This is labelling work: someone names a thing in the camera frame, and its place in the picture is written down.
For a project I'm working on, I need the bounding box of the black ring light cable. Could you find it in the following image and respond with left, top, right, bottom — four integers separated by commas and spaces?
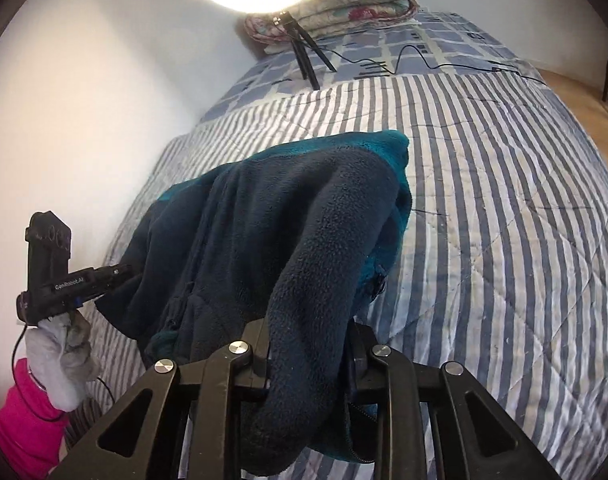
312, 41, 550, 86

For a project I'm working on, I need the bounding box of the teal black plaid fleece jacket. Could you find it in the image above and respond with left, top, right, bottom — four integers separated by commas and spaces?
96, 130, 411, 476

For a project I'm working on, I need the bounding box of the floral folded pillow blanket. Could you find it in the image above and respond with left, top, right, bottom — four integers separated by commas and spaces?
243, 0, 423, 57

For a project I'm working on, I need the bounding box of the pink left sleeve forearm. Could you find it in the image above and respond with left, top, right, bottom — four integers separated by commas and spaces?
0, 358, 69, 479

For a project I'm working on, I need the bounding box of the left hand in white glove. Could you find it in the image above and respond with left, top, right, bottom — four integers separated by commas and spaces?
25, 310, 100, 413

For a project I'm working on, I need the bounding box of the blue white striped quilt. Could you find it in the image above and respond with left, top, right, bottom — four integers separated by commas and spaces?
63, 72, 608, 480

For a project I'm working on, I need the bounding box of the black ring light tripod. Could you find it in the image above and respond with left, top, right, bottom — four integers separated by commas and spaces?
272, 11, 336, 90

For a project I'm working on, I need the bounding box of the blue checked bed sheet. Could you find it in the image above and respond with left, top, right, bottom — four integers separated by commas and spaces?
202, 10, 541, 122

